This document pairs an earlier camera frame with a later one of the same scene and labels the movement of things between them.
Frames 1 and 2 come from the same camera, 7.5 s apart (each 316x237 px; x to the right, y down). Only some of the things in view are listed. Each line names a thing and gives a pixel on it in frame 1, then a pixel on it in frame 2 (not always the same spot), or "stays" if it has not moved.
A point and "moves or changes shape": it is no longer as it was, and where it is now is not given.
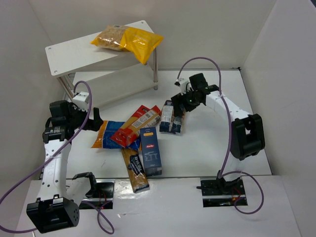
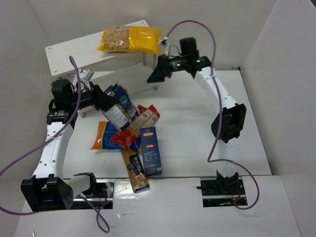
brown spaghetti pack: x=134 y=162 stays
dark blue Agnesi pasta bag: x=169 y=122 -> x=122 y=113
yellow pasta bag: x=139 y=43 moves or changes shape
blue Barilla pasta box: x=150 y=151 stays
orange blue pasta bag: x=107 y=130 stays
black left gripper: x=91 y=122 -> x=98 y=97
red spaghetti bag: x=143 y=118 stays
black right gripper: x=178 y=103 -> x=162 y=68
